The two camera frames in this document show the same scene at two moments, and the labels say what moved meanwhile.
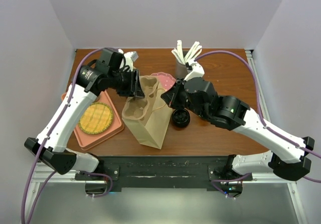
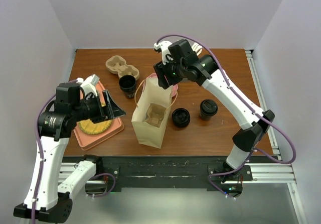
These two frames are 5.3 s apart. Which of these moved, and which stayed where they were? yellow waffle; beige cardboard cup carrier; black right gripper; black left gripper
Moved: black right gripper; black left gripper; beige cardboard cup carrier
Stayed: yellow waffle
